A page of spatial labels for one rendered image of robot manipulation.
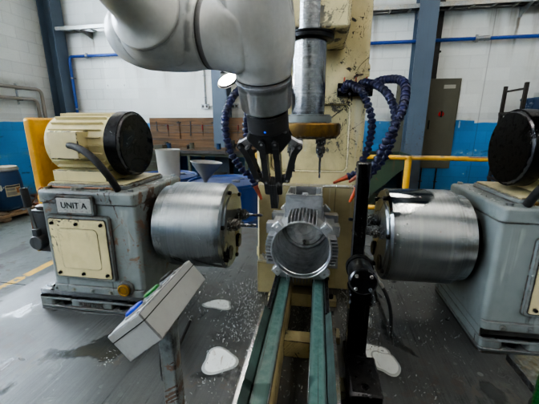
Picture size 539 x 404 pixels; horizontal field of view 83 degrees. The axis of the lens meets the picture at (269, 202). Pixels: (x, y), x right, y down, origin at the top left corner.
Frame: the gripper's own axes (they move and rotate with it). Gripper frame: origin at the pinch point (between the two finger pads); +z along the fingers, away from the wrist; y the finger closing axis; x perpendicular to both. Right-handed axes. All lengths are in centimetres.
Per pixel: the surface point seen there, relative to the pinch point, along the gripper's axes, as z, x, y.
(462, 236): 12.1, -0.7, -42.6
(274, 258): 21.8, 2.2, 1.1
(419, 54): 144, -484, -161
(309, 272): 25.9, 3.2, -8.1
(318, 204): 13.9, -10.7, -10.0
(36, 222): 14, 0, 70
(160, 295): -4.8, 28.6, 13.5
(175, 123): 246, -451, 266
